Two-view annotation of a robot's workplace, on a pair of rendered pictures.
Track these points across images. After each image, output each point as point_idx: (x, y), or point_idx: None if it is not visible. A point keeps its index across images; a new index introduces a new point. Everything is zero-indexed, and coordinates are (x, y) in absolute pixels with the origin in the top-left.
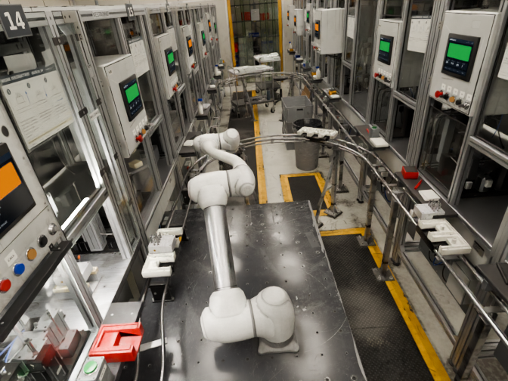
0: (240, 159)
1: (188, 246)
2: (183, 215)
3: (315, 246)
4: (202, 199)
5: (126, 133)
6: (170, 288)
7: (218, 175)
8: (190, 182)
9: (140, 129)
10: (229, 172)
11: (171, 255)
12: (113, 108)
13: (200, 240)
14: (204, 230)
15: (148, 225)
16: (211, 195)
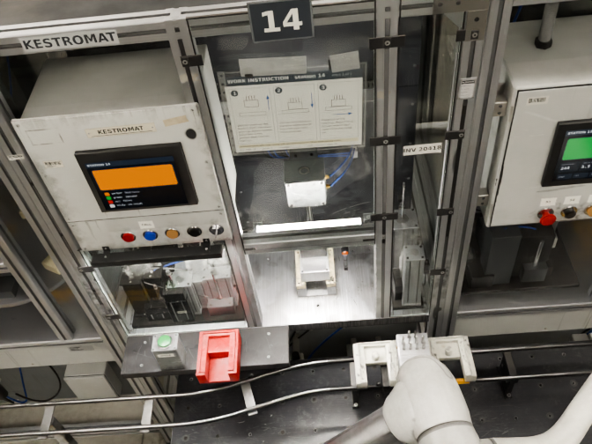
0: None
1: (489, 402)
2: (589, 368)
3: None
4: (390, 392)
5: (509, 196)
6: (380, 395)
7: (430, 409)
8: (414, 359)
9: (588, 204)
10: (444, 429)
11: (395, 376)
12: (499, 151)
13: (511, 422)
14: (545, 424)
15: (474, 315)
16: (394, 407)
